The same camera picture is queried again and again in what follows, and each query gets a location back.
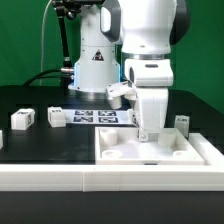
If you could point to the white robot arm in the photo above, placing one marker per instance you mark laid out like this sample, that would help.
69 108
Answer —
125 47

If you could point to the white part at left edge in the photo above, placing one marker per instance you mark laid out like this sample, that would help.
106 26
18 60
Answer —
1 139

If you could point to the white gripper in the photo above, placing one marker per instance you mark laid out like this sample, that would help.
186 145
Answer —
146 85

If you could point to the white square table top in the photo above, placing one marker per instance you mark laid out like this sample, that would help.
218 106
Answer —
121 146

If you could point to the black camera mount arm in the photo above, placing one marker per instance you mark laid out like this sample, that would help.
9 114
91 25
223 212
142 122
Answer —
69 9

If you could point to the AprilTag marker sheet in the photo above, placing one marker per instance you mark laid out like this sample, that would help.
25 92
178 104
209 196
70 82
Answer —
98 117

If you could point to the white obstacle fence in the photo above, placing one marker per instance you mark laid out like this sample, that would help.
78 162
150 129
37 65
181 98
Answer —
209 177

